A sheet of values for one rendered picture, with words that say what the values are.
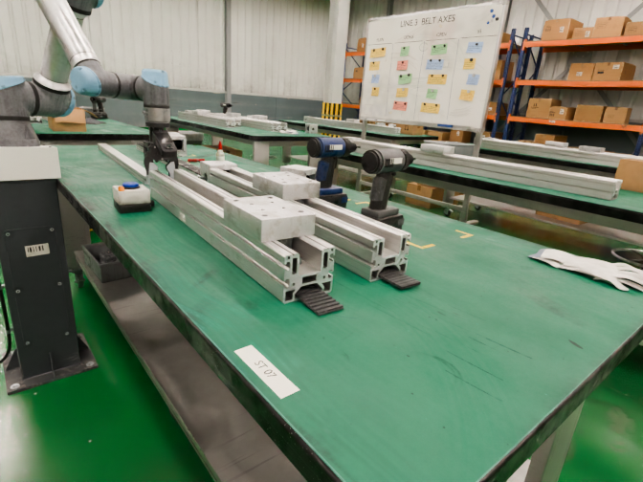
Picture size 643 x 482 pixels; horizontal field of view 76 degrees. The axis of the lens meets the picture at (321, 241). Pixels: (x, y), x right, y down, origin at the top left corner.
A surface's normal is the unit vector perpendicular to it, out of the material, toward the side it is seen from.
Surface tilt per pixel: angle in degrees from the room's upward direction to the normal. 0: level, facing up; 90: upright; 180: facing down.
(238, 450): 0
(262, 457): 0
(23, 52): 90
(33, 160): 90
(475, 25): 90
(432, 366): 0
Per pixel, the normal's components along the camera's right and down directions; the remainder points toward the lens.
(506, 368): 0.07, -0.95
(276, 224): 0.58, 0.30
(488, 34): -0.77, 0.15
